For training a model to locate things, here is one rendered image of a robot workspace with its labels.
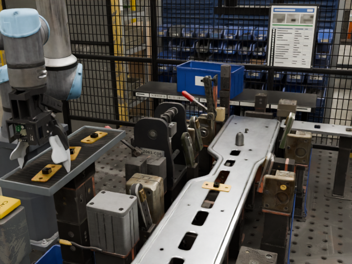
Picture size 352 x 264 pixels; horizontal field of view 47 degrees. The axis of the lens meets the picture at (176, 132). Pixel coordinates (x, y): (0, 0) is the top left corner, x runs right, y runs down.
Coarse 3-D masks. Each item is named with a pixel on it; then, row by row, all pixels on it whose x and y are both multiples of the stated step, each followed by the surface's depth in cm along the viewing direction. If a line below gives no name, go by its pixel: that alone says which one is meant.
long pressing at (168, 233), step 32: (224, 128) 166; (256, 128) 166; (224, 160) 138; (256, 160) 138; (192, 192) 119; (224, 192) 118; (160, 224) 103; (224, 224) 103; (160, 256) 92; (192, 256) 92; (224, 256) 93
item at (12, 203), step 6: (0, 198) 86; (6, 198) 85; (12, 198) 86; (0, 204) 83; (6, 204) 83; (12, 204) 83; (18, 204) 85; (0, 210) 81; (6, 210) 81; (12, 210) 83; (0, 216) 80
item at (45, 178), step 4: (48, 164) 100; (52, 164) 100; (56, 164) 100; (44, 168) 96; (48, 168) 96; (52, 168) 98; (56, 168) 98; (60, 168) 98; (40, 172) 96; (44, 172) 95; (48, 172) 95; (52, 172) 96; (56, 172) 96; (36, 176) 94; (40, 176) 94; (44, 176) 94; (48, 176) 94; (32, 180) 92; (36, 180) 92; (40, 180) 92; (44, 180) 92
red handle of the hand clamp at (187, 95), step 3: (183, 93) 164; (186, 93) 164; (186, 96) 164; (189, 96) 164; (192, 96) 164; (189, 99) 164; (192, 99) 164; (195, 102) 164; (198, 102) 164; (198, 105) 164; (201, 105) 164; (201, 108) 164; (204, 108) 164; (207, 111) 164
